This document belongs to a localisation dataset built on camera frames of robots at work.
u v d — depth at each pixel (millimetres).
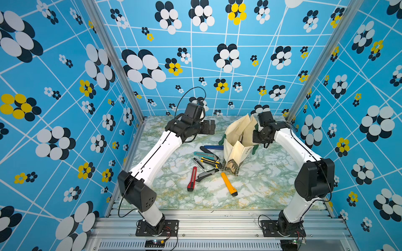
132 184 433
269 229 724
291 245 703
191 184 866
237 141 802
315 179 462
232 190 847
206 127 680
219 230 737
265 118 691
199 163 958
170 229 727
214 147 1027
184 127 517
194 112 561
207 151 1014
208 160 961
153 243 720
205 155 987
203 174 909
